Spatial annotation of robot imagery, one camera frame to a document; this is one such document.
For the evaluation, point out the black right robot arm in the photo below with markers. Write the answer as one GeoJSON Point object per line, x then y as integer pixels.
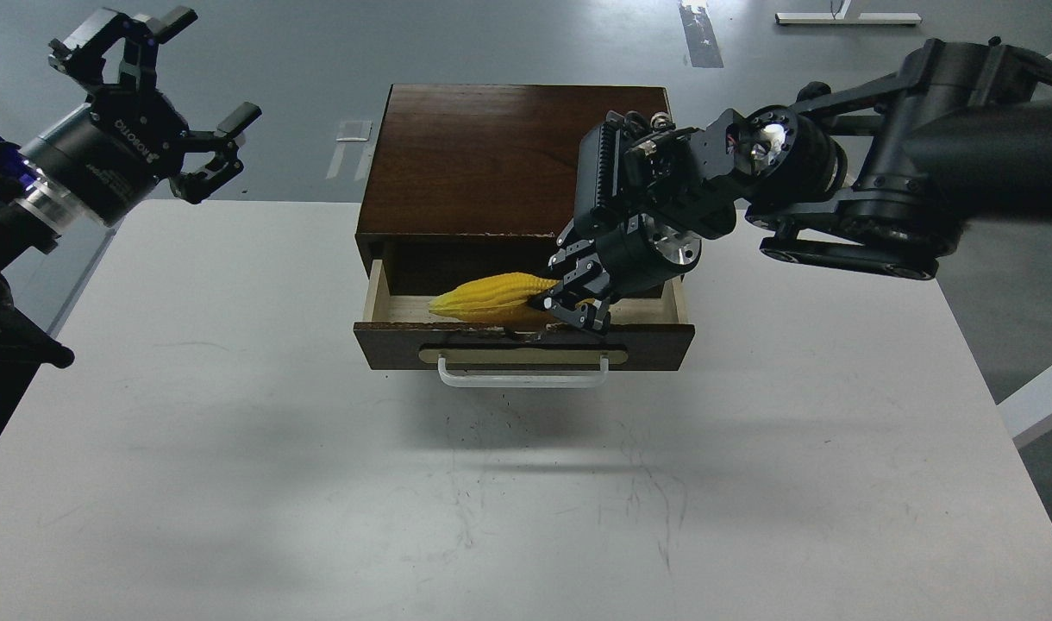
{"type": "Point", "coordinates": [879, 178]}

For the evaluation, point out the white desk leg base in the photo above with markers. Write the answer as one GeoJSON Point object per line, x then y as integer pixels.
{"type": "Point", "coordinates": [849, 13]}

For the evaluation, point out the wooden drawer with white handle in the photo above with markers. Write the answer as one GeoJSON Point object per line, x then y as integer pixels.
{"type": "Point", "coordinates": [397, 333]}

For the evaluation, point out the yellow plastic corn cob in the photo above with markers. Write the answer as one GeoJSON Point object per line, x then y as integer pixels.
{"type": "Point", "coordinates": [501, 300]}

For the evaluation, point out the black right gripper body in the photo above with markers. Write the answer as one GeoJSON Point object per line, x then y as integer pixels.
{"type": "Point", "coordinates": [111, 151]}

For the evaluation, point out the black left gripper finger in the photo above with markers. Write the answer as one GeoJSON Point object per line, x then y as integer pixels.
{"type": "Point", "coordinates": [578, 259]}
{"type": "Point", "coordinates": [577, 306]}

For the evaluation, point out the dark wooden drawer cabinet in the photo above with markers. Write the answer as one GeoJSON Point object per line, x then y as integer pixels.
{"type": "Point", "coordinates": [473, 180]}

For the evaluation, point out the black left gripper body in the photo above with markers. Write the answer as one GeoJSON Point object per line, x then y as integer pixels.
{"type": "Point", "coordinates": [643, 253]}

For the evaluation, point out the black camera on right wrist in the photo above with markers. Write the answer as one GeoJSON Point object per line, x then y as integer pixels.
{"type": "Point", "coordinates": [619, 160]}

